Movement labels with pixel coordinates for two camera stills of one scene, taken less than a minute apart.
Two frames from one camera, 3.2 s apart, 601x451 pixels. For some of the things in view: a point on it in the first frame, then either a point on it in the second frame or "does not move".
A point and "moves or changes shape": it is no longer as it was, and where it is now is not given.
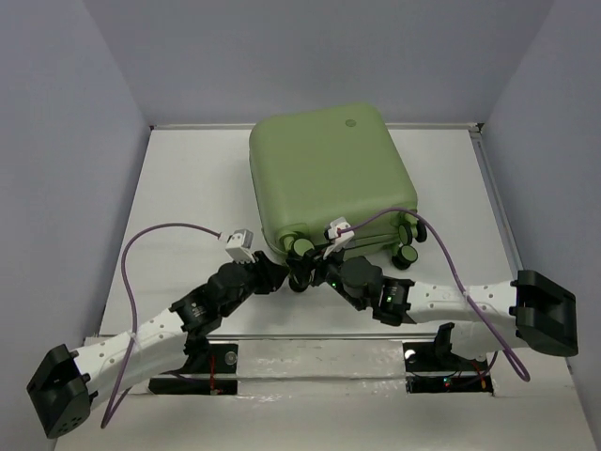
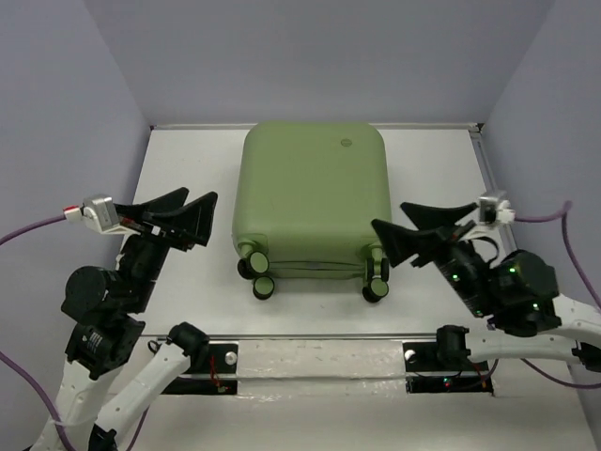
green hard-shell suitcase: x=313 y=167 moves or changes shape
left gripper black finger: x=269 y=275 → x=190 y=225
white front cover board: x=330 y=393 does not move
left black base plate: x=223 y=359 does not move
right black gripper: x=303 y=264 → x=398 y=241
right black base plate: x=423 y=357 does not move
